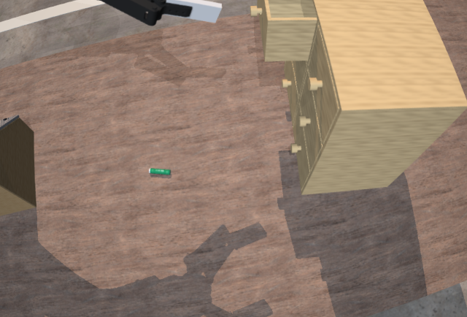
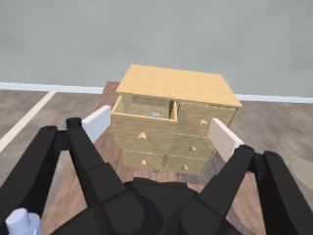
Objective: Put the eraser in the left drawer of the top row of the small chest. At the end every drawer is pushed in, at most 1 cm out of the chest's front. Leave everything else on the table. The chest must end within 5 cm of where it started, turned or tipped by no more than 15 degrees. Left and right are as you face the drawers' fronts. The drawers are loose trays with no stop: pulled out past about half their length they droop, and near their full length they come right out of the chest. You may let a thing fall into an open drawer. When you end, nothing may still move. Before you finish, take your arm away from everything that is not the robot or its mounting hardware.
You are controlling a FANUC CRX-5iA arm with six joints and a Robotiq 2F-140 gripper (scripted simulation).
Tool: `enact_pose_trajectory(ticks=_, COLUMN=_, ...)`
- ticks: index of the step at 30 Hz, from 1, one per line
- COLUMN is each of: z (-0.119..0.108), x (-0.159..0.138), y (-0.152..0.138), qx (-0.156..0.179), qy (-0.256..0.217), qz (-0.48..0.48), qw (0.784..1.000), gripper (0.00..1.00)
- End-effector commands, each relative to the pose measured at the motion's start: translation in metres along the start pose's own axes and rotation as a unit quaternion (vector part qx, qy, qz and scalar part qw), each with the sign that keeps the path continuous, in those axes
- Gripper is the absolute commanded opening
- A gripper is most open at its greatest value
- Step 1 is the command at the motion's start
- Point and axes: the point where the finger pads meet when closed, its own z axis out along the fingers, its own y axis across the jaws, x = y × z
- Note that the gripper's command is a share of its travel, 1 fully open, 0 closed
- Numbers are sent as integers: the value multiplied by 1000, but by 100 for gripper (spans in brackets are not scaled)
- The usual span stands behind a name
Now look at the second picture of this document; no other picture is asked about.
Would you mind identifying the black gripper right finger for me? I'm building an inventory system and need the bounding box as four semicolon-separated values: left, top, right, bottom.
178;118;313;235

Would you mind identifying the light wooden chest of drawers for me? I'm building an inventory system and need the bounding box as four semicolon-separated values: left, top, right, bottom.
115;64;243;175

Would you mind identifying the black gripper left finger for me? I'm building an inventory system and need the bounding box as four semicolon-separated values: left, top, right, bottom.
0;106;144;235

